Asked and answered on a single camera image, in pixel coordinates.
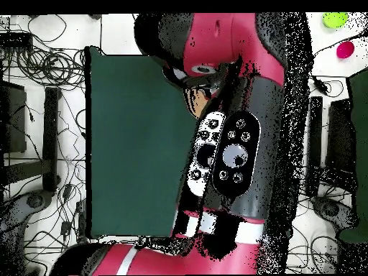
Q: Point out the pink bowl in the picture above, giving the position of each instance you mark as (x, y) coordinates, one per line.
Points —
(345, 49)

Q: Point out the spare dark green cloth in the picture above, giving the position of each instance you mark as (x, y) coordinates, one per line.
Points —
(360, 143)

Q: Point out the black stand bar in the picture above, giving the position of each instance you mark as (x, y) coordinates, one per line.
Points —
(51, 138)
(315, 138)

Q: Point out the lime green bowl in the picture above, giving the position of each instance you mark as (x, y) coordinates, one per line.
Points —
(335, 19)

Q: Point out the grey round base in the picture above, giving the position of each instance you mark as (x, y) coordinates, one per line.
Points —
(34, 201)
(330, 208)

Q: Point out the tan terry towel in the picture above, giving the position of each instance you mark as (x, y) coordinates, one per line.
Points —
(198, 106)

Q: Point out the black box device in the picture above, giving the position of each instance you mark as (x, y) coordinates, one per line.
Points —
(15, 40)

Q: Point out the dark green table cloth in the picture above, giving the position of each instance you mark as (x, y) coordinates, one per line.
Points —
(129, 143)

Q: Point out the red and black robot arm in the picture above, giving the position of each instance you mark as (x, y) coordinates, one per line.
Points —
(224, 37)

